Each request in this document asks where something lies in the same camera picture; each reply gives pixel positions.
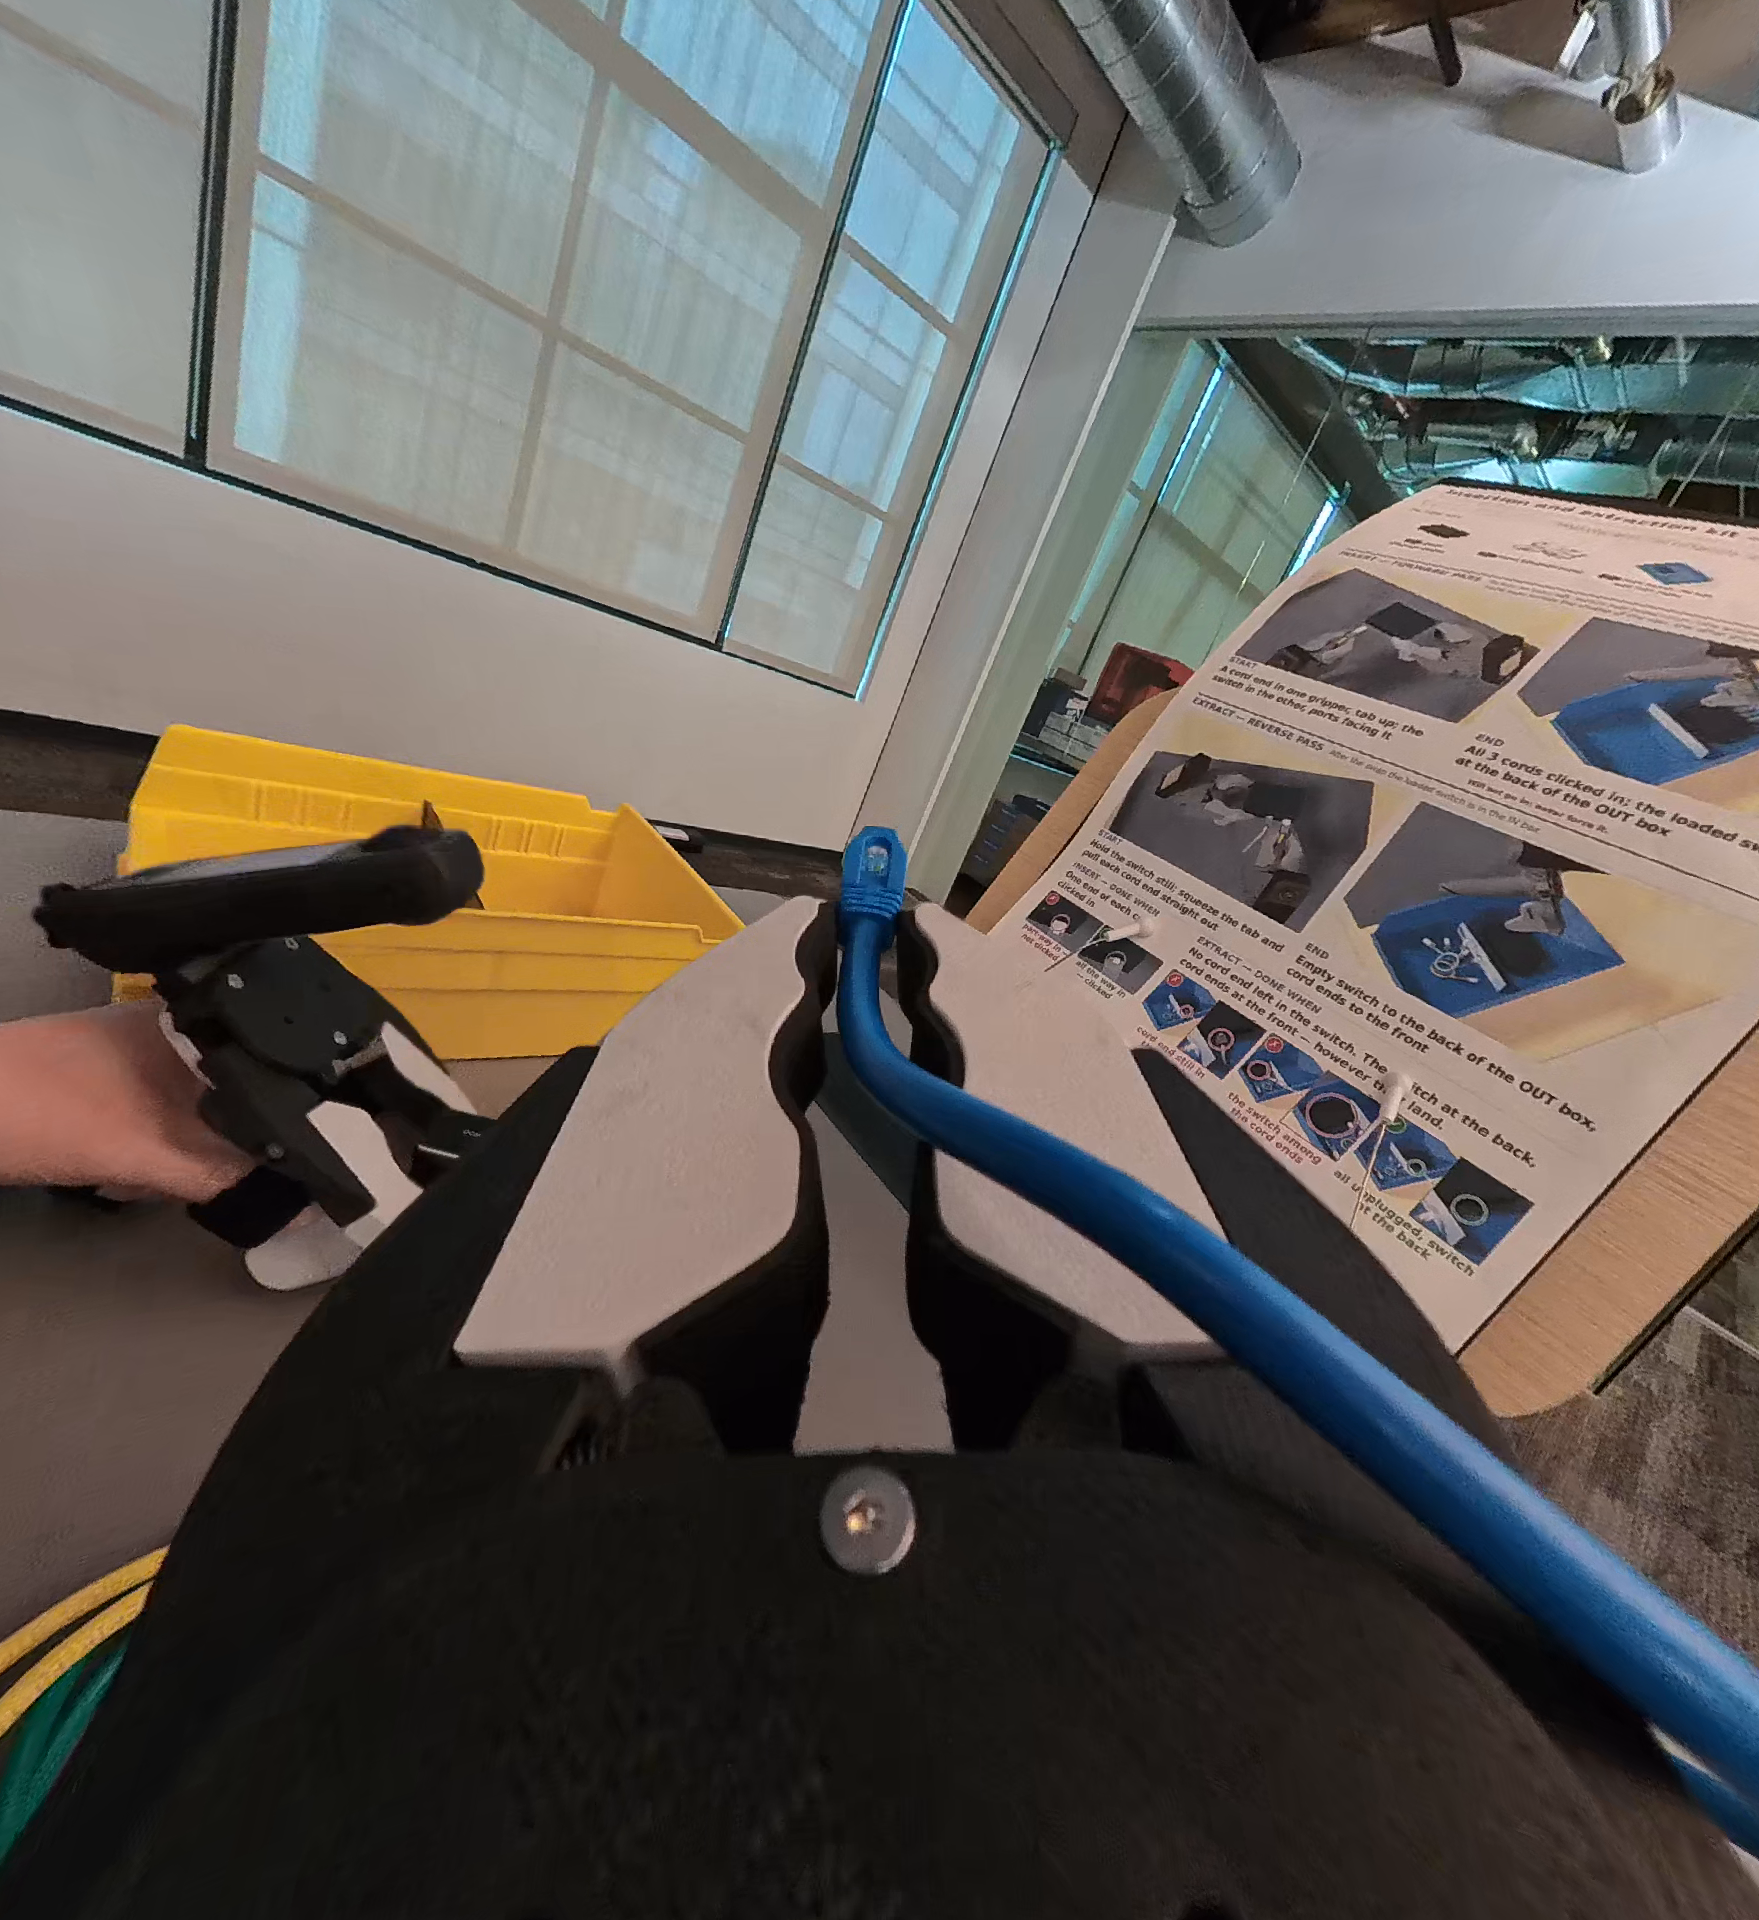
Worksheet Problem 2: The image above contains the yellow ethernet cable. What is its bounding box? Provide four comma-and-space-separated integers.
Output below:
0, 1545, 168, 1840

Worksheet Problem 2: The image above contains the large grid window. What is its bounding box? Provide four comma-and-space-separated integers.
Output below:
0, 0, 1063, 699

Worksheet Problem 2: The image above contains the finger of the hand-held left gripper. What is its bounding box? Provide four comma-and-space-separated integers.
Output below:
353, 1017, 485, 1187

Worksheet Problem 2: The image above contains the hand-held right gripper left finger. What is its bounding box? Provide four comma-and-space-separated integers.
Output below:
453, 898, 835, 1380

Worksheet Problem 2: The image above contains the wooden backing board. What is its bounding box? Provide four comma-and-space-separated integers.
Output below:
969, 481, 1759, 1419

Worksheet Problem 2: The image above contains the person's left hand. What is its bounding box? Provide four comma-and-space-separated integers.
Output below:
0, 1002, 263, 1205

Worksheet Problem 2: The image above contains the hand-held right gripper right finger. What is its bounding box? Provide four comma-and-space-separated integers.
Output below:
902, 904, 1271, 1364

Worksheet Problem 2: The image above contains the green ethernet cable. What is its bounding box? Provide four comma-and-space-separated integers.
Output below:
0, 1641, 132, 1877

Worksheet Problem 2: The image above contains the blue ethernet cable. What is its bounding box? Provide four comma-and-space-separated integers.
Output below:
838, 825, 1759, 1908

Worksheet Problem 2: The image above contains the printed instruction sheet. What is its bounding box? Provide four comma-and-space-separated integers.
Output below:
1020, 481, 1759, 1343

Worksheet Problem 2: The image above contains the red storage box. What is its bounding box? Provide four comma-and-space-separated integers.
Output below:
1090, 641, 1175, 724

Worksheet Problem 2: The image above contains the yellow plastic bin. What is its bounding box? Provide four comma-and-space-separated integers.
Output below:
116, 724, 746, 1059

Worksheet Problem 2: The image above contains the silver air duct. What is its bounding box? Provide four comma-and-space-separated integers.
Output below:
1059, 0, 1302, 248

